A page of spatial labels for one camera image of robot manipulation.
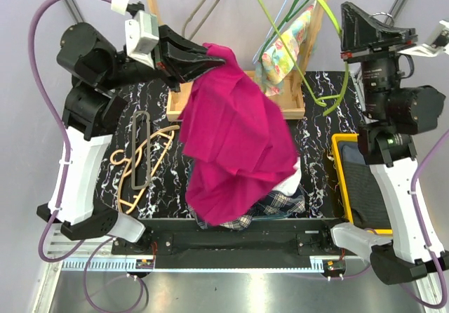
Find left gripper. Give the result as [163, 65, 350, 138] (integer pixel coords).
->
[98, 18, 225, 91]

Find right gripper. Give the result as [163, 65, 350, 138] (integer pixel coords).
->
[342, 1, 420, 121]

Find lime green hanger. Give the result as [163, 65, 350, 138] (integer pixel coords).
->
[253, 0, 349, 116]

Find dark green hanger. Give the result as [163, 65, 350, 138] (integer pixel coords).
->
[258, 0, 322, 63]

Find floral pastel garment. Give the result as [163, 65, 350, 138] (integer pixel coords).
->
[254, 3, 316, 97]

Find magenta pleated skirt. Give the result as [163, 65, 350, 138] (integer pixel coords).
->
[177, 42, 299, 227]

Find wooden hanger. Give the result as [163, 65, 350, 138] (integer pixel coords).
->
[109, 125, 180, 216]

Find white skirt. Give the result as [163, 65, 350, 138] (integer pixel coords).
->
[273, 157, 302, 197]

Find navy plaid skirt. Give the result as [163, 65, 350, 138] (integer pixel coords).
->
[187, 186, 305, 231]

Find grey hanger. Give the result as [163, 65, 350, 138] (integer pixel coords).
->
[181, 0, 221, 40]
[131, 110, 152, 191]

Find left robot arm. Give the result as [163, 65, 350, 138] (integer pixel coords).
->
[36, 22, 225, 254]

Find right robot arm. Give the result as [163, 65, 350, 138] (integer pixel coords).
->
[318, 1, 448, 285]

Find wooden clothes rack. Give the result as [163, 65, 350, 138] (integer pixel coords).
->
[140, 0, 336, 121]

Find yellow plastic crate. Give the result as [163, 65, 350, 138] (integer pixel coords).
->
[331, 133, 392, 236]

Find dark clothes in crate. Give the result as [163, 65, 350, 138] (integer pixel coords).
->
[339, 142, 391, 229]

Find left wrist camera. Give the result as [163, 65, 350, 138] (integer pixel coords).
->
[111, 0, 159, 69]

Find light blue wire hanger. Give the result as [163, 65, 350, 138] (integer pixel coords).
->
[251, 0, 309, 65]

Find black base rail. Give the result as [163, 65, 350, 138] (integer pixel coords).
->
[111, 216, 362, 270]

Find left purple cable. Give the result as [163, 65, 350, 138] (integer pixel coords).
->
[27, 0, 152, 313]

